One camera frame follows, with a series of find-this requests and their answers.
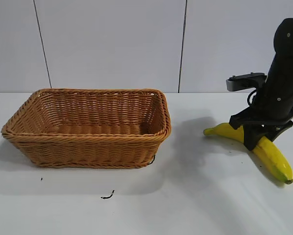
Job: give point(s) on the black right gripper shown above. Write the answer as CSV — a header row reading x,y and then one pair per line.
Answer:
x,y
278,93

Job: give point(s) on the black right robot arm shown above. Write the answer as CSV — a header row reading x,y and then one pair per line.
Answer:
x,y
289,36

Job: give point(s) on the brown woven wicker basket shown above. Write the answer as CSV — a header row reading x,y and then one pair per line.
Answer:
x,y
87,149

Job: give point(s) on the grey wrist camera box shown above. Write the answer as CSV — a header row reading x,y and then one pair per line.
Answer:
x,y
244,82

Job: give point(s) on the yellow banana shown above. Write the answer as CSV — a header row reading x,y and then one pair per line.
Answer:
x,y
276,159

